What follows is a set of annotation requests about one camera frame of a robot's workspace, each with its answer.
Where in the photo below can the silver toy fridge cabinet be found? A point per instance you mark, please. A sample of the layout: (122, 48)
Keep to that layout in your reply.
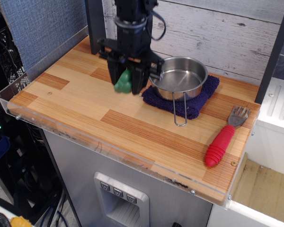
(169, 205)

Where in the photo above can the white toy sink unit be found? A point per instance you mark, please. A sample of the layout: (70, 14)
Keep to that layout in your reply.
(258, 199)

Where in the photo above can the water dispenser panel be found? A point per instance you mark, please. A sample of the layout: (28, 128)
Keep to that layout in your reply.
(121, 204)

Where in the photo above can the blue fabric panel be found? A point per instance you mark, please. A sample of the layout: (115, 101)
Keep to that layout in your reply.
(44, 30)

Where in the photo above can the dark vertical post right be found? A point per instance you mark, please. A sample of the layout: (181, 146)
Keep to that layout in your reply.
(270, 68)

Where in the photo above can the red handled fork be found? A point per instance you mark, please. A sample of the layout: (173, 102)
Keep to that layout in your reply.
(219, 145)

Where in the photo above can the purple cloth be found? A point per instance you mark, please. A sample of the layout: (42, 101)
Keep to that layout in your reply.
(193, 106)

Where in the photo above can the stainless steel pot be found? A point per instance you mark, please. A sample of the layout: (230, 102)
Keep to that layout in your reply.
(178, 79)

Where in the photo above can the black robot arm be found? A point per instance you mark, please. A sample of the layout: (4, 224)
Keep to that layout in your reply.
(135, 10)

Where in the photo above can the green avocado toy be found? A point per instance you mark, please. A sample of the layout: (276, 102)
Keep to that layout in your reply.
(124, 84)

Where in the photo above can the dark vertical post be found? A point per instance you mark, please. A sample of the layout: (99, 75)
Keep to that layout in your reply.
(270, 68)
(96, 23)

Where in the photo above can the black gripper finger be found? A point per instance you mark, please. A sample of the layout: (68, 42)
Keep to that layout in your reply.
(115, 67)
(140, 76)

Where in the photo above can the dark vertical post left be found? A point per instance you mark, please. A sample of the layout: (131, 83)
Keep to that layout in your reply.
(96, 23)

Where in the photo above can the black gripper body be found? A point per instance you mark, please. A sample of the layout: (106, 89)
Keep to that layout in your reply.
(132, 45)

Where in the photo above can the clear acrylic guard rail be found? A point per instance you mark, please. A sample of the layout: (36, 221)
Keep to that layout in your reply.
(75, 100)

